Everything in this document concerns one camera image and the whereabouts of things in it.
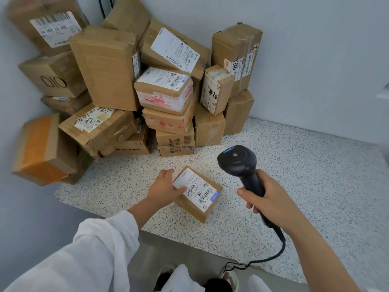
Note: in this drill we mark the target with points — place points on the person's right hand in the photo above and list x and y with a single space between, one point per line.
278 206

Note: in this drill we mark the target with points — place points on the person's left hand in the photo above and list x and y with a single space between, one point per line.
162 193

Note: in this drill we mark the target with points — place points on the person's right thumb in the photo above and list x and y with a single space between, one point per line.
263 182

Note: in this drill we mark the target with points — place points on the person's left thumb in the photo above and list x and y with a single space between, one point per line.
180 191

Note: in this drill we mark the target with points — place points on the small labelled cardboard box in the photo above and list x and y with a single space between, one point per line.
196 207

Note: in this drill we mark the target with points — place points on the black barcode scanner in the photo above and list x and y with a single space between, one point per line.
238 161

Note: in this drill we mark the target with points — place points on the person's right forearm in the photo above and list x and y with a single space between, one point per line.
319 258

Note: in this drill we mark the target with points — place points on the person's left forearm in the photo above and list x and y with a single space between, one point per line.
91 249

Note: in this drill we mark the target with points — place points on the person's left shoe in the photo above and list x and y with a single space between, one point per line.
164 275

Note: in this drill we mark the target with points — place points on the person's shoe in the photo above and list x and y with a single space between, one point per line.
231 278
164 275

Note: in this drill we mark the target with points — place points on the person's white trousers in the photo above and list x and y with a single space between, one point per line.
179 281

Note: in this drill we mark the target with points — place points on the person's right shoe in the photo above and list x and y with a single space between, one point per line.
231 278

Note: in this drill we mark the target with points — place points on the pile of brown cardboard parcels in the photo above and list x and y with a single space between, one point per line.
106 66

